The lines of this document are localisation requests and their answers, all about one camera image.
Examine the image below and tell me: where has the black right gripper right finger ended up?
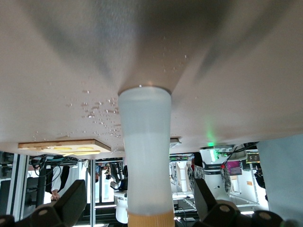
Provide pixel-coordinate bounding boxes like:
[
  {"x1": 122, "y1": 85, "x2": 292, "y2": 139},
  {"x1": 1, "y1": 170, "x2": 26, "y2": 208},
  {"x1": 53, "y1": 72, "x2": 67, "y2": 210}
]
[{"x1": 193, "y1": 178, "x2": 295, "y2": 227}]

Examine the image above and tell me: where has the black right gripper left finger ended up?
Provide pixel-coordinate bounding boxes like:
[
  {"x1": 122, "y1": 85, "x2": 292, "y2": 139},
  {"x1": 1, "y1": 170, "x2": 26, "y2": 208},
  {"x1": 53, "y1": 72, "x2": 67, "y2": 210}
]
[{"x1": 0, "y1": 179, "x2": 88, "y2": 227}]

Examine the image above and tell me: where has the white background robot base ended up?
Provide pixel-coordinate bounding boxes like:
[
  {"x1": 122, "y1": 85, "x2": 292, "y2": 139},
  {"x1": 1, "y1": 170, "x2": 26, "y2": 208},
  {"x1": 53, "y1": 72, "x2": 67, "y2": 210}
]
[{"x1": 114, "y1": 181, "x2": 130, "y2": 224}]

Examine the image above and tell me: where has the person in white shirt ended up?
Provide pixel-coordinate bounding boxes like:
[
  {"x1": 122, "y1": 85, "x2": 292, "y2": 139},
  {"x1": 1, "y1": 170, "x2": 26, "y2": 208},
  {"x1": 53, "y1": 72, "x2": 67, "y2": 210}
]
[{"x1": 45, "y1": 165, "x2": 71, "y2": 202}]

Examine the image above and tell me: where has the purple monitor screen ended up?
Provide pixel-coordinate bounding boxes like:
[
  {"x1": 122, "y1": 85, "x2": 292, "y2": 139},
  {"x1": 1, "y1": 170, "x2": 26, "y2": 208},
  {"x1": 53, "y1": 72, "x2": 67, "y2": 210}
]
[{"x1": 226, "y1": 160, "x2": 242, "y2": 176}]

